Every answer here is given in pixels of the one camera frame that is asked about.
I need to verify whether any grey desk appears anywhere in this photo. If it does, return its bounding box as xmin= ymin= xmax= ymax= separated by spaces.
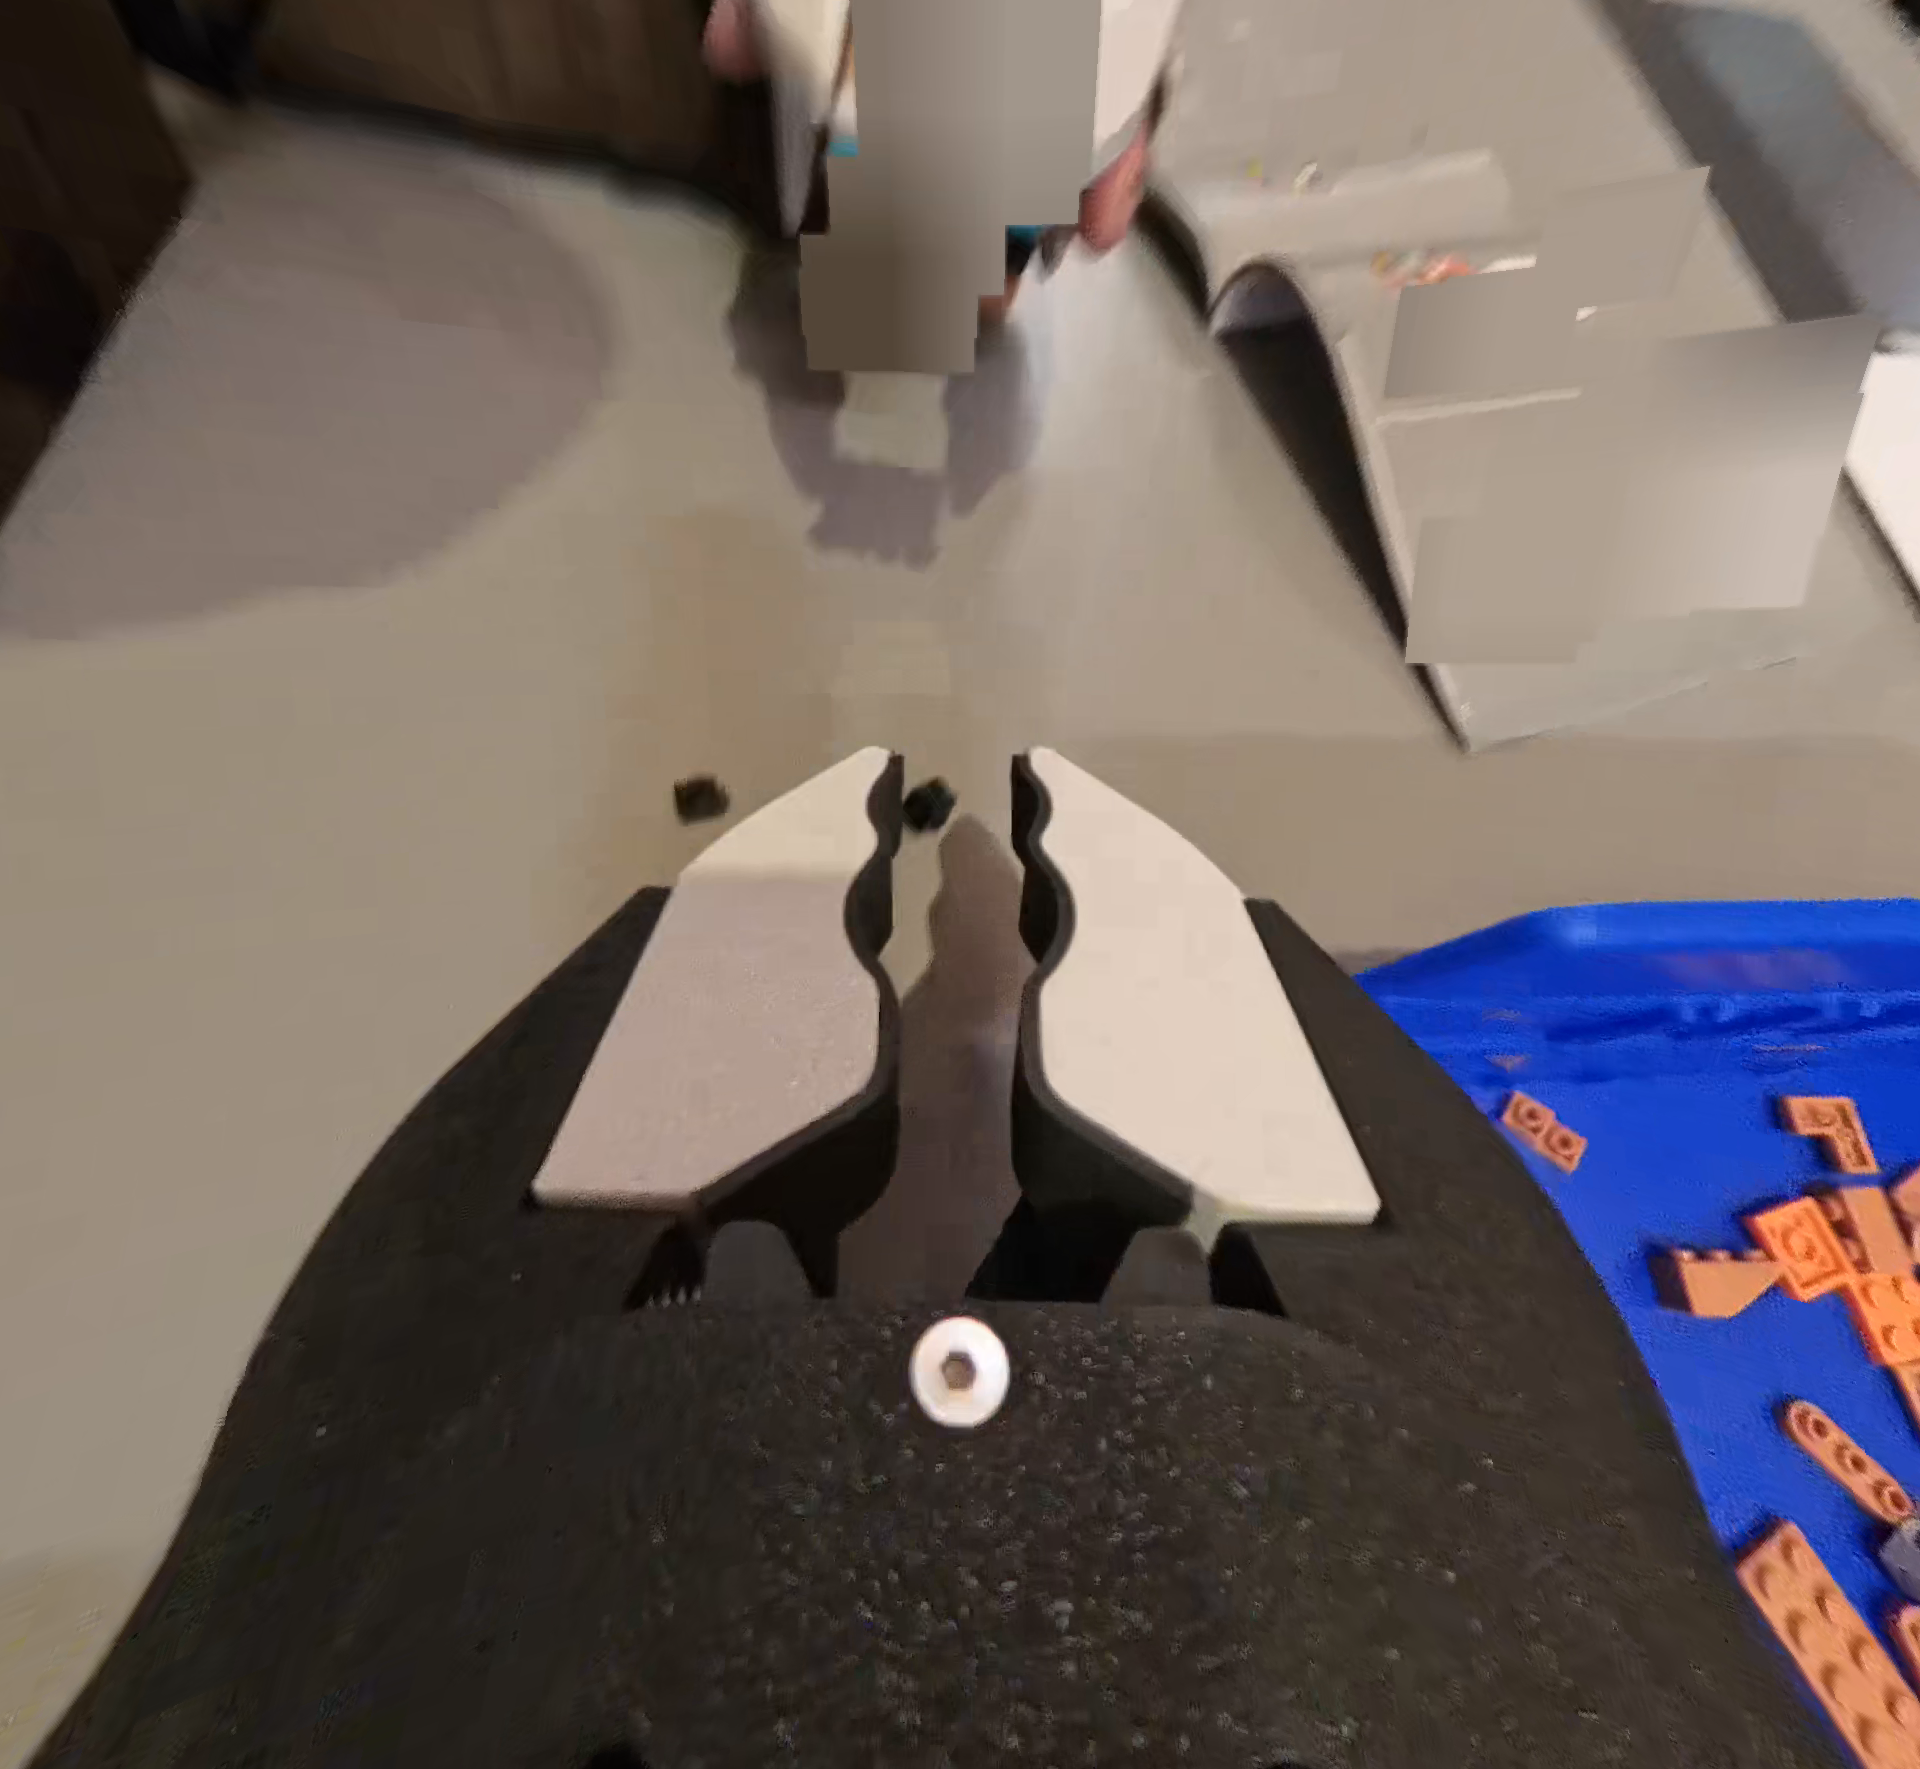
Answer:
xmin=0 ymin=0 xmax=1920 ymax=1595

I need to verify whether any person's left hand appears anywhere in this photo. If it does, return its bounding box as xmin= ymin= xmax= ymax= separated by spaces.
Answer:
xmin=1072 ymin=129 xmax=1152 ymax=254

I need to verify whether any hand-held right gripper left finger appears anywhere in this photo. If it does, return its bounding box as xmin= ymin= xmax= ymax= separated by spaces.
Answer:
xmin=534 ymin=746 xmax=903 ymax=1299

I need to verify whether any blue plastic bin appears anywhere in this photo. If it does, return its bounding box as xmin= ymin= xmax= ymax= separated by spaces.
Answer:
xmin=1353 ymin=899 xmax=1920 ymax=1769

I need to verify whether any pile of brown toy bricks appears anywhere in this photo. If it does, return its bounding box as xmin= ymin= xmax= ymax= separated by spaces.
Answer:
xmin=1496 ymin=1086 xmax=1920 ymax=1769

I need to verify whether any open grey instruction booklet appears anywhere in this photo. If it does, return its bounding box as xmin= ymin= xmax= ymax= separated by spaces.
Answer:
xmin=1141 ymin=136 xmax=1883 ymax=752

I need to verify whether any person's torso in brown top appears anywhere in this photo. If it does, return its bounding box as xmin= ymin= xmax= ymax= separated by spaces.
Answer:
xmin=0 ymin=0 xmax=190 ymax=513

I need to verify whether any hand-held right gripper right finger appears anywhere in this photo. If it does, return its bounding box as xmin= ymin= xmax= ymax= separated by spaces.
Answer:
xmin=1005 ymin=746 xmax=1385 ymax=1299

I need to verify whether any person's left forearm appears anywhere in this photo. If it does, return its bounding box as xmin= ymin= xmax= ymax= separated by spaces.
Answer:
xmin=179 ymin=0 xmax=749 ymax=165

